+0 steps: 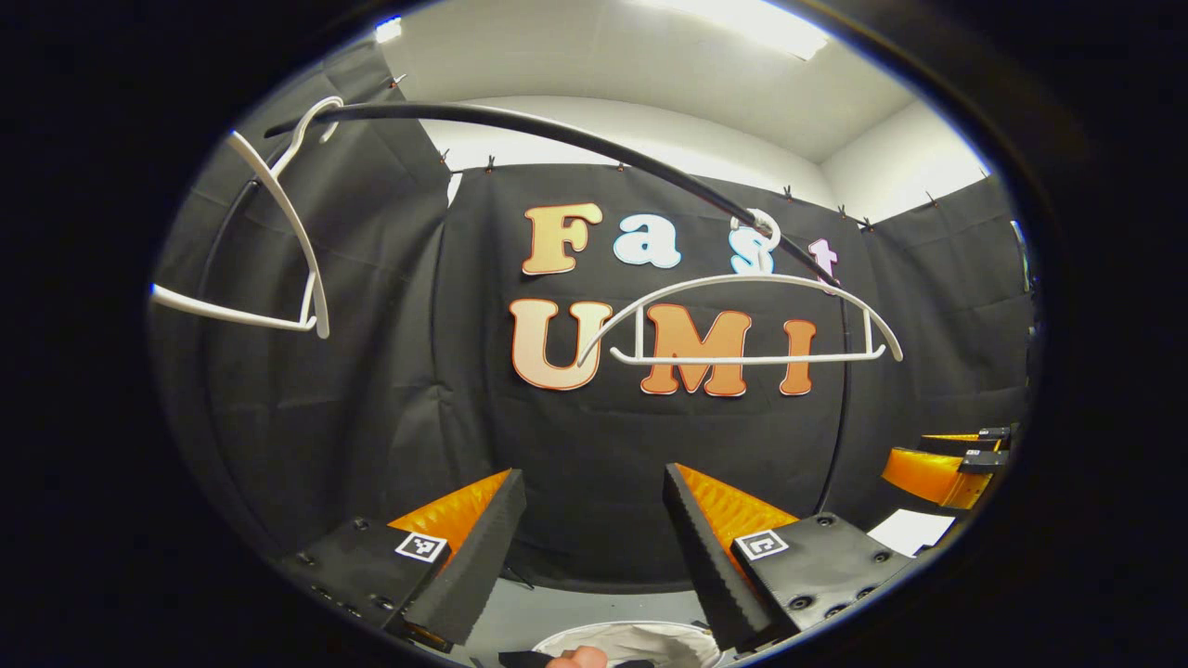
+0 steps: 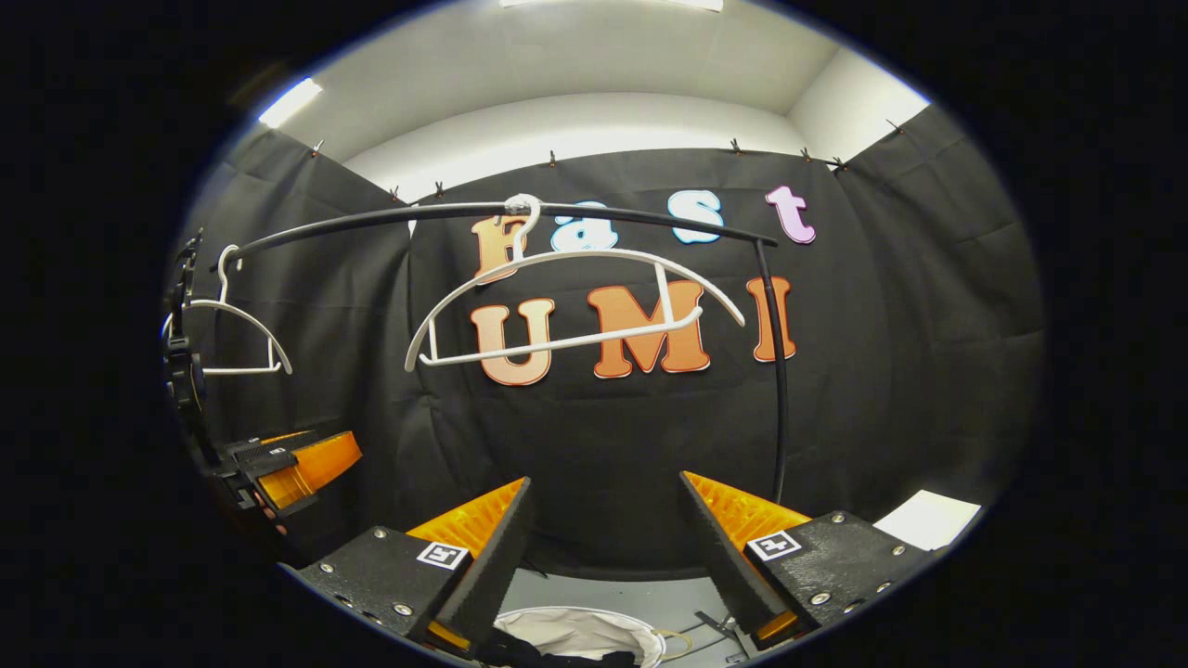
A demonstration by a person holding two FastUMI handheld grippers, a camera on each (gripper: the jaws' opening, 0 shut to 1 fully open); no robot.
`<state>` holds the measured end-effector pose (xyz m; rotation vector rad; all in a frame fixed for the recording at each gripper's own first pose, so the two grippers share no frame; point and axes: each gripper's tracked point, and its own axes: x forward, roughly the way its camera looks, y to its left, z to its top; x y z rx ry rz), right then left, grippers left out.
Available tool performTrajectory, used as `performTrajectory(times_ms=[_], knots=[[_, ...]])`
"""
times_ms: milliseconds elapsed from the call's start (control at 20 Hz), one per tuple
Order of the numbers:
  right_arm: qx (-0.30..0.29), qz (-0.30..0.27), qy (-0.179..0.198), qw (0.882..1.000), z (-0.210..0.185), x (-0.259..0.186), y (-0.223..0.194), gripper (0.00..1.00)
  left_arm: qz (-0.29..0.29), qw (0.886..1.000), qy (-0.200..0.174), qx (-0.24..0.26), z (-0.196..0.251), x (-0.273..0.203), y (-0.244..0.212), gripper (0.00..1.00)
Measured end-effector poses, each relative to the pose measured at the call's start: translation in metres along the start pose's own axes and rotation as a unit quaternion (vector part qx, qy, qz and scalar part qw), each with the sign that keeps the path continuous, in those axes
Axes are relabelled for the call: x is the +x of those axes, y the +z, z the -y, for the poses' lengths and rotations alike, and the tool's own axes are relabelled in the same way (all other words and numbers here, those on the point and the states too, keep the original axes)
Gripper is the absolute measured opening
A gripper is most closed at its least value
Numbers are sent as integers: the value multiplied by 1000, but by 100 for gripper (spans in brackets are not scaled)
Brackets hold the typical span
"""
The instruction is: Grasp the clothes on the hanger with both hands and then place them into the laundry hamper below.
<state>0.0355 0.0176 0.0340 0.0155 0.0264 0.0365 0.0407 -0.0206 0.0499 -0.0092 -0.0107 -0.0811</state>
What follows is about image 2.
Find white clothes hanger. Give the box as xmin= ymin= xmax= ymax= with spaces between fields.
xmin=162 ymin=244 xmax=294 ymax=377
xmin=404 ymin=193 xmax=746 ymax=374

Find black backdrop cloth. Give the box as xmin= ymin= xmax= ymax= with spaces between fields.
xmin=172 ymin=102 xmax=1050 ymax=581

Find small ceiling light panel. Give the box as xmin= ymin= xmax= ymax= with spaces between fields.
xmin=258 ymin=77 xmax=324 ymax=129

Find black clothes rack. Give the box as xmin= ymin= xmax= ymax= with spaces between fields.
xmin=215 ymin=201 xmax=790 ymax=507

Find row of backdrop clips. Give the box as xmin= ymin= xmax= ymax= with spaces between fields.
xmin=311 ymin=119 xmax=903 ymax=202

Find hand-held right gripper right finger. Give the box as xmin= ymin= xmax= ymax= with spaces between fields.
xmin=678 ymin=470 xmax=934 ymax=653

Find white paper sheet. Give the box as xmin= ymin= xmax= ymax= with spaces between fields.
xmin=872 ymin=489 xmax=983 ymax=552

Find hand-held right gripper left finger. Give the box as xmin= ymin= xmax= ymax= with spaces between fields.
xmin=295 ymin=476 xmax=537 ymax=660

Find black knit jacket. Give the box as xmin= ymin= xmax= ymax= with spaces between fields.
xmin=478 ymin=640 xmax=641 ymax=668

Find white laundry hamper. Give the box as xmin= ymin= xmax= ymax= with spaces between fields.
xmin=492 ymin=605 xmax=692 ymax=668

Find large ceiling light panel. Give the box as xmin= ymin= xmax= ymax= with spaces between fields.
xmin=499 ymin=0 xmax=725 ymax=12

